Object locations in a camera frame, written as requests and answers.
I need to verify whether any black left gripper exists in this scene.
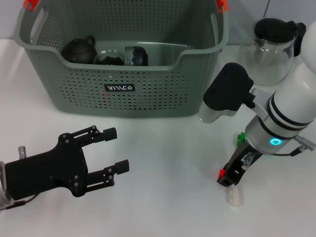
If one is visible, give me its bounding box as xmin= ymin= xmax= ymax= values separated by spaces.
xmin=4 ymin=124 xmax=130 ymax=198

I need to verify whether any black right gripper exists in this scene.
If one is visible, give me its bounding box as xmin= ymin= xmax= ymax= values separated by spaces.
xmin=216 ymin=141 xmax=263 ymax=188

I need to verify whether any chunky white brick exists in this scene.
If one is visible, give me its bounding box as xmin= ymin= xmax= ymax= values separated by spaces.
xmin=225 ymin=185 xmax=244 ymax=207

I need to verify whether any grey perforated storage bin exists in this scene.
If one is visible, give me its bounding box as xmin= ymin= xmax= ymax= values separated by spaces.
xmin=14 ymin=0 xmax=230 ymax=119

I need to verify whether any orange bin clip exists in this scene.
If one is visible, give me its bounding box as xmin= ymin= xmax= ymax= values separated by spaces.
xmin=216 ymin=0 xmax=228 ymax=13
xmin=23 ymin=0 xmax=40 ymax=12

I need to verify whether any silver angled gripper plug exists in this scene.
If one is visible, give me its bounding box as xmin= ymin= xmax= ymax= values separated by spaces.
xmin=241 ymin=153 xmax=257 ymax=171

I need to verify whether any dark clay teapot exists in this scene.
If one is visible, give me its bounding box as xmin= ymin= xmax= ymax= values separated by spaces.
xmin=61 ymin=34 xmax=97 ymax=64

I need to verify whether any glass pitcher black lid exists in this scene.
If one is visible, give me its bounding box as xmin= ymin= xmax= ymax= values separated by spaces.
xmin=234 ymin=17 xmax=307 ymax=86

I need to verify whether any dark right arm cable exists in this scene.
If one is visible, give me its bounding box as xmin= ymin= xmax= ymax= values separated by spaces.
xmin=270 ymin=146 xmax=308 ymax=157

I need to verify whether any dark arm cable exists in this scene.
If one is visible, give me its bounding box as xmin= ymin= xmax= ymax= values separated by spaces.
xmin=270 ymin=146 xmax=308 ymax=157
xmin=0 ymin=194 xmax=40 ymax=211

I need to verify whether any dark left arm cable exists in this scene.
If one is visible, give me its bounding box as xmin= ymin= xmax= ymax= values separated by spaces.
xmin=0 ymin=194 xmax=40 ymax=211

